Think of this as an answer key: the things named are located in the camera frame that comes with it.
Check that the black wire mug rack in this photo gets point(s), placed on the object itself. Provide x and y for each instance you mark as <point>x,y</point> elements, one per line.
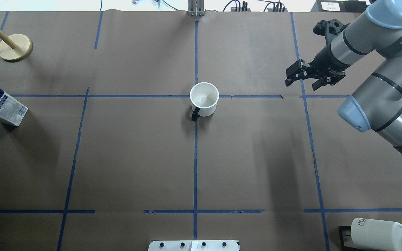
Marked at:
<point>344,232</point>

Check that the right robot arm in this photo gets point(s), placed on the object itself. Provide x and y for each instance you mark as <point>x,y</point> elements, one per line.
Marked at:
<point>375,105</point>

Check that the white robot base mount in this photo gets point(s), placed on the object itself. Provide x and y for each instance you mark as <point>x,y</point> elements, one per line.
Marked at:
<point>194,245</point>

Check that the white smiley face mug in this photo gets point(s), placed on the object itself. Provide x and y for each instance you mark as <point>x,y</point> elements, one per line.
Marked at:
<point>204,97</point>

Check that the wooden mug tree stand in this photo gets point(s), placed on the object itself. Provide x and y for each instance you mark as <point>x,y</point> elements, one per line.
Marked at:
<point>14,48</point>

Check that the black box with label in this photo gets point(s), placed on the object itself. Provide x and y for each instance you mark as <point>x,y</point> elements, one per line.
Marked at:
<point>344,6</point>

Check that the black power strip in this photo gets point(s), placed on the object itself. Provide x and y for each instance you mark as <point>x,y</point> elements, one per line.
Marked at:
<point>275,7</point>
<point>240,6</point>

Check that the aluminium frame post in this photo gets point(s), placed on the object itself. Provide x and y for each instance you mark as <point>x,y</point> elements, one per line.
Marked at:
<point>196,8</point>

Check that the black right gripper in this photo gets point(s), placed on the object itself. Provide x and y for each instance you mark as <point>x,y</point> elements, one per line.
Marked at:
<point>324,58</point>

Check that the white ribbed mug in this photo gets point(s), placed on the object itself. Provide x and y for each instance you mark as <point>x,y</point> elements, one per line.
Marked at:
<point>376,235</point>

